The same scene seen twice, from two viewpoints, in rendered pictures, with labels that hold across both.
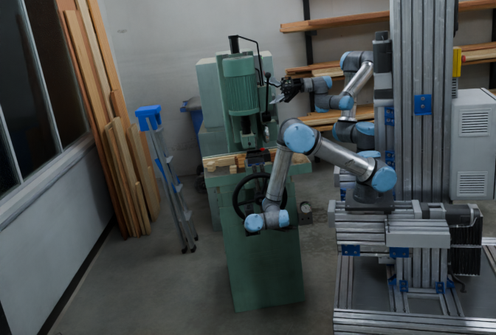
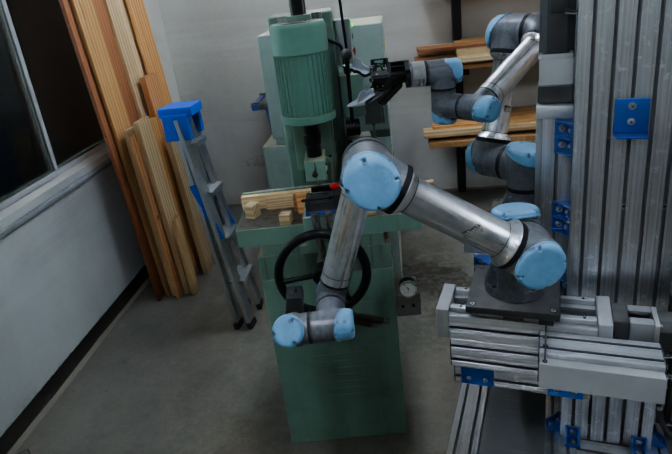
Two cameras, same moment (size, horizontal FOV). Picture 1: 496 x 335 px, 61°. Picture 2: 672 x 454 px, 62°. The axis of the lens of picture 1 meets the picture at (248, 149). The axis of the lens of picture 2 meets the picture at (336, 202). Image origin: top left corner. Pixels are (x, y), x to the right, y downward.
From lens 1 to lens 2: 0.63 m
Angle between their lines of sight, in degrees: 7
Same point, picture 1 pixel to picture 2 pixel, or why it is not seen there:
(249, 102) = (314, 103)
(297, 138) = (365, 182)
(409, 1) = not seen: outside the picture
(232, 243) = not seen: hidden behind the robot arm
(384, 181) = (541, 271)
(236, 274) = (293, 386)
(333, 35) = not seen: outside the picture
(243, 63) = (302, 33)
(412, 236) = (591, 375)
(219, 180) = (261, 235)
